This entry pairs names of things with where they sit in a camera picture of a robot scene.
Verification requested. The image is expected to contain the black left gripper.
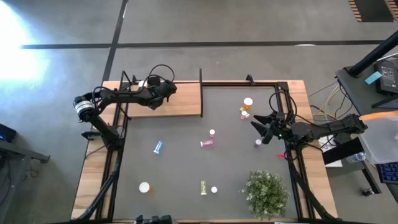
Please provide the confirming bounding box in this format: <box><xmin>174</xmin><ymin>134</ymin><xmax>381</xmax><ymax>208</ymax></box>
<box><xmin>145</xmin><ymin>80</ymin><xmax>178</xmax><ymax>111</ymax></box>

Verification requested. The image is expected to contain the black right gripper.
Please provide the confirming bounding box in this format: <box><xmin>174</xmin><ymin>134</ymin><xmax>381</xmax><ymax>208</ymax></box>
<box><xmin>250</xmin><ymin>111</ymin><xmax>303</xmax><ymax>145</ymax></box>

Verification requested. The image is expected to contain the light blue pill bottle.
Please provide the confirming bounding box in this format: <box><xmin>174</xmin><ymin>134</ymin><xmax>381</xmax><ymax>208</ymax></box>
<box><xmin>153</xmin><ymin>140</ymin><xmax>165</xmax><ymax>155</ymax></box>

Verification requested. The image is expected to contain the wooden shelf board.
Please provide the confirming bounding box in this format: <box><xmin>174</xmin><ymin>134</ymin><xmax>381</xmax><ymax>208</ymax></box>
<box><xmin>126</xmin><ymin>82</ymin><xmax>202</xmax><ymax>119</ymax></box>

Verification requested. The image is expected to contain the white paper sheet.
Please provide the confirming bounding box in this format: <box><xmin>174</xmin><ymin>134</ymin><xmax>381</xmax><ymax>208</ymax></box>
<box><xmin>319</xmin><ymin>136</ymin><xmax>343</xmax><ymax>169</ymax></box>

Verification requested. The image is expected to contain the artificial green bushy plant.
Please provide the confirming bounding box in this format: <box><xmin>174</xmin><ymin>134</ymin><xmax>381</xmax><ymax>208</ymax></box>
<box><xmin>241</xmin><ymin>169</ymin><xmax>291</xmax><ymax>222</ymax></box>

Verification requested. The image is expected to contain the grey table mat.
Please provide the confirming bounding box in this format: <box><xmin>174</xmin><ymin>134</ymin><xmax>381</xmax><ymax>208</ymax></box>
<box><xmin>112</xmin><ymin>85</ymin><xmax>299</xmax><ymax>220</ymax></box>

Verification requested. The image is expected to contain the black desk leg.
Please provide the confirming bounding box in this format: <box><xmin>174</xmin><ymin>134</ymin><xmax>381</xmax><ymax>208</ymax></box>
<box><xmin>322</xmin><ymin>136</ymin><xmax>383</xmax><ymax>195</ymax></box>

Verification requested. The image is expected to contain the small black box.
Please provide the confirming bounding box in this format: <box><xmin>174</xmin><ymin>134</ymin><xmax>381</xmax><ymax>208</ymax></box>
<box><xmin>81</xmin><ymin>130</ymin><xmax>103</xmax><ymax>141</ymax></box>

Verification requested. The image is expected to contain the clear water bottle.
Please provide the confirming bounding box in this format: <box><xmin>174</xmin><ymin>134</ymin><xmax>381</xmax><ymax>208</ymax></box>
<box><xmin>346</xmin><ymin>151</ymin><xmax>368</xmax><ymax>164</ymax></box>

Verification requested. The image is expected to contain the dark grey side desk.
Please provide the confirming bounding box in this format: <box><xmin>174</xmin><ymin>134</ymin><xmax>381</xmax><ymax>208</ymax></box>
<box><xmin>335</xmin><ymin>57</ymin><xmax>398</xmax><ymax>116</ymax></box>

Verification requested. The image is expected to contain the translucent bag with orange rim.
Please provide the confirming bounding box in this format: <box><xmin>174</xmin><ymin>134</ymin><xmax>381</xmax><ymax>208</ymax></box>
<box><xmin>359</xmin><ymin>110</ymin><xmax>398</xmax><ymax>165</ymax></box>

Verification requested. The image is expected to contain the light blue card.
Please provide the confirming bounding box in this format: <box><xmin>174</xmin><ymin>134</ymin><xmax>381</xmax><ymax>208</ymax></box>
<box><xmin>364</xmin><ymin>71</ymin><xmax>383</xmax><ymax>86</ymax></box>

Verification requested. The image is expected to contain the thick black pole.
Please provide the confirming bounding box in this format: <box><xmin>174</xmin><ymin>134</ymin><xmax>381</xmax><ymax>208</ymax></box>
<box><xmin>347</xmin><ymin>30</ymin><xmax>398</xmax><ymax>78</ymax></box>

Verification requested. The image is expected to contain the black boxy device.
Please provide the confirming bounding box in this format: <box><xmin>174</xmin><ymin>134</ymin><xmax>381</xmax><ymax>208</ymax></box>
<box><xmin>135</xmin><ymin>214</ymin><xmax>173</xmax><ymax>224</ymax></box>

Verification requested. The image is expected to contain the backlit keyboard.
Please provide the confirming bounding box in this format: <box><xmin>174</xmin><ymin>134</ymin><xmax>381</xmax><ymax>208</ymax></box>
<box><xmin>375</xmin><ymin>161</ymin><xmax>398</xmax><ymax>185</ymax></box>

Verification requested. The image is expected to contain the black flat device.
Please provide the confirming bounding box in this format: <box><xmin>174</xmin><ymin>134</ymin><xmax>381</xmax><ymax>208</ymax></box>
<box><xmin>374</xmin><ymin>58</ymin><xmax>398</xmax><ymax>96</ymax></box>

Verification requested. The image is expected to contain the black floor mat striped edge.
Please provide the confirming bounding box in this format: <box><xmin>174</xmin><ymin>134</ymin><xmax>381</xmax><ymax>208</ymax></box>
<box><xmin>347</xmin><ymin>0</ymin><xmax>398</xmax><ymax>23</ymax></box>

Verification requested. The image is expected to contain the black device with blue light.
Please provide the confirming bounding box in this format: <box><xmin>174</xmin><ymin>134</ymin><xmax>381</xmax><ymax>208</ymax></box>
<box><xmin>0</xmin><ymin>123</ymin><xmax>18</xmax><ymax>144</ymax></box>

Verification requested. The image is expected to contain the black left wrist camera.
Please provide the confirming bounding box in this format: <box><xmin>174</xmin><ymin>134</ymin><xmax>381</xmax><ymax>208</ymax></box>
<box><xmin>147</xmin><ymin>76</ymin><xmax>162</xmax><ymax>88</ymax></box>

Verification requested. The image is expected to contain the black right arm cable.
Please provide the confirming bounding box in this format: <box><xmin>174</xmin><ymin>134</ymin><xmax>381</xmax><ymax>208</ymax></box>
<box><xmin>268</xmin><ymin>90</ymin><xmax>299</xmax><ymax>126</ymax></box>

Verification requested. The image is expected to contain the thin black shelf end frame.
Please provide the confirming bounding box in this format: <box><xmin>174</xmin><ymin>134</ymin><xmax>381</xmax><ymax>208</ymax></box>
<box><xmin>198</xmin><ymin>67</ymin><xmax>203</xmax><ymax>118</ymax></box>

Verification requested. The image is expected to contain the black table frame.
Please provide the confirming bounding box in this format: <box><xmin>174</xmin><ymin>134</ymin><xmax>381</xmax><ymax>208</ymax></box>
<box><xmin>68</xmin><ymin>70</ymin><xmax>341</xmax><ymax>224</ymax></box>

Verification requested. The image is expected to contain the yellow cable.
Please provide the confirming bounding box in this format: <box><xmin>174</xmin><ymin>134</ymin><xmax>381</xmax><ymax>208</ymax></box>
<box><xmin>312</xmin><ymin>85</ymin><xmax>354</xmax><ymax>121</ymax></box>

